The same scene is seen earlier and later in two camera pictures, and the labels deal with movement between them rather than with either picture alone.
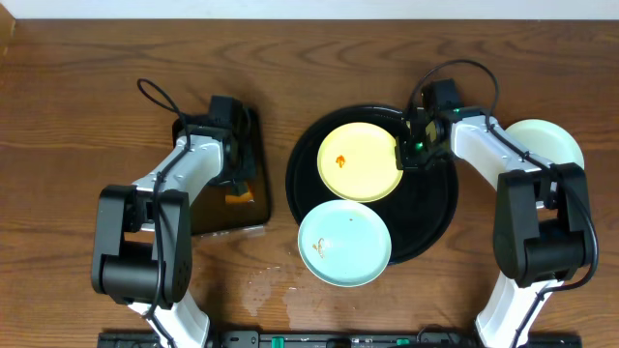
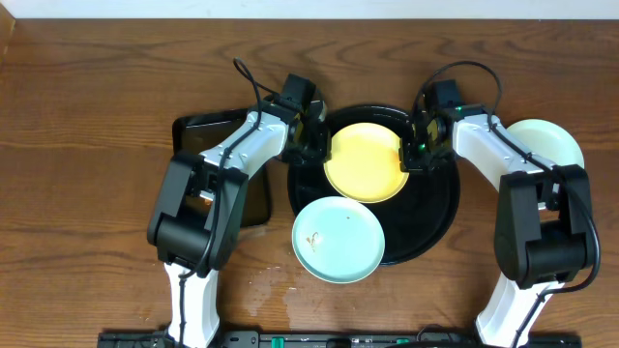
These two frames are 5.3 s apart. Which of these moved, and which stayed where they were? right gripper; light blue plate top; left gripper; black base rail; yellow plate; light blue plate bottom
Moved: left gripper; light blue plate bottom
Stayed: light blue plate top; right gripper; yellow plate; black base rail
